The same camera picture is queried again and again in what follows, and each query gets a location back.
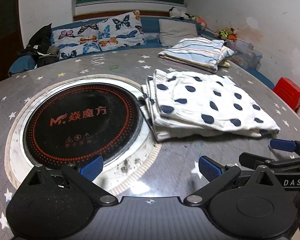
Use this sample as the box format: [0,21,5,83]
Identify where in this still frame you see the blue sofa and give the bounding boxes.
[7,16,275,90]

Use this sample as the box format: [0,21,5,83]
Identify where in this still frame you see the brown wooden rail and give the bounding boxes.
[73,9,170,22]

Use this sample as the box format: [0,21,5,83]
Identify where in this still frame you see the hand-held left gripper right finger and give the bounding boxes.
[184,156,278,205]

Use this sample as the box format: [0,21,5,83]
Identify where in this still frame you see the orange plush toy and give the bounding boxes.
[226,27,239,42]

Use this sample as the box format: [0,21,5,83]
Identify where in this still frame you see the green yellow plush toy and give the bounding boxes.
[215,27,228,39]

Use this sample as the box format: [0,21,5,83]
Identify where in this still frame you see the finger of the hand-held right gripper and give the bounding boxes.
[269,138,300,158]
[239,152,300,173]

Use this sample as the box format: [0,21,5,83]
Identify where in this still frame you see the black white plush toy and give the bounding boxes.
[168,6,188,19]

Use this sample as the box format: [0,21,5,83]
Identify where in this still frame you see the white navy polka dot pants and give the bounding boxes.
[139,69,281,142]

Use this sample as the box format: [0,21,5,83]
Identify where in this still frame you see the red plastic stool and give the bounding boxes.
[273,77,300,111]

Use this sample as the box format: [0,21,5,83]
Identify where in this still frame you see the round black induction cooker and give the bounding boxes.
[23,82,143,171]

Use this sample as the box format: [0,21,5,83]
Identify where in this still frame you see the grey star print tablecloth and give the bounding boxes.
[0,46,300,240]

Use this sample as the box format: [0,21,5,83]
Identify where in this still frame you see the grey pillow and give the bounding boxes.
[158,19,199,47]

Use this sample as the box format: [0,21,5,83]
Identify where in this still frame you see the pink plush toy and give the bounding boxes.
[185,12,208,28]

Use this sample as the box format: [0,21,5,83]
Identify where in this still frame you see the dark wooden door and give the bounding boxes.
[0,0,20,85]

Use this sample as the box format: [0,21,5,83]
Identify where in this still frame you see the butterfly print pillow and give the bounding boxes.
[51,10,147,60]

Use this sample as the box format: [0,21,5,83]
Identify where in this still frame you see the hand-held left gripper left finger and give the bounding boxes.
[25,155,118,205]

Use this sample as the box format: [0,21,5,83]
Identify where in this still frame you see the black clothes pile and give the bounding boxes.
[16,23,61,68]

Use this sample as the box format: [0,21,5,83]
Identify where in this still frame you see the striped folded cloth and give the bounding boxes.
[157,37,236,74]

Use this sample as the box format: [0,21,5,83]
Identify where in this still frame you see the clear plastic storage box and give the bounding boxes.
[226,39,263,71]

